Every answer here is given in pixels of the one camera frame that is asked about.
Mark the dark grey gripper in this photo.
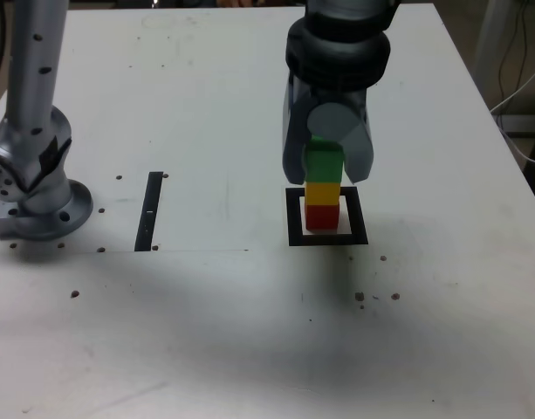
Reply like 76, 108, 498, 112
281, 76, 376, 186

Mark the green cube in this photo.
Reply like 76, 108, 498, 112
305, 135, 343, 184

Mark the yellow cube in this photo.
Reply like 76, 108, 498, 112
305, 182, 340, 206

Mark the red cube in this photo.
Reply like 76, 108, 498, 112
305, 203, 340, 231

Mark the black tape square outline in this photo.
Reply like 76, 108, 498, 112
285, 186, 369, 247

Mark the black tape strip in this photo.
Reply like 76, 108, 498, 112
134, 171, 165, 253

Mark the white metal post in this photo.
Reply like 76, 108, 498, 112
470, 0, 519, 88

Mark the white cable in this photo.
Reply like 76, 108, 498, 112
489, 58, 535, 115
497, 113, 535, 166

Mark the thin black cable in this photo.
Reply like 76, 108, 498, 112
500, 0, 532, 104

